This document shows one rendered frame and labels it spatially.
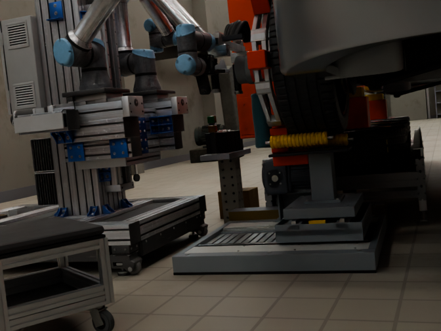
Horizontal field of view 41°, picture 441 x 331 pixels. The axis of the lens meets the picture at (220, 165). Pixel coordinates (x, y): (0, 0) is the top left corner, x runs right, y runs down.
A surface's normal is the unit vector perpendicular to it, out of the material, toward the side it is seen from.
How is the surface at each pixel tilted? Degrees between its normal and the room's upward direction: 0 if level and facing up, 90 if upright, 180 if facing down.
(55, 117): 90
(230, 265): 90
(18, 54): 90
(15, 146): 90
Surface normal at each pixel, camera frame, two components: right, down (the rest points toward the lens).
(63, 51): -0.55, 0.20
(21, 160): 0.93, -0.07
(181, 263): -0.32, 0.10
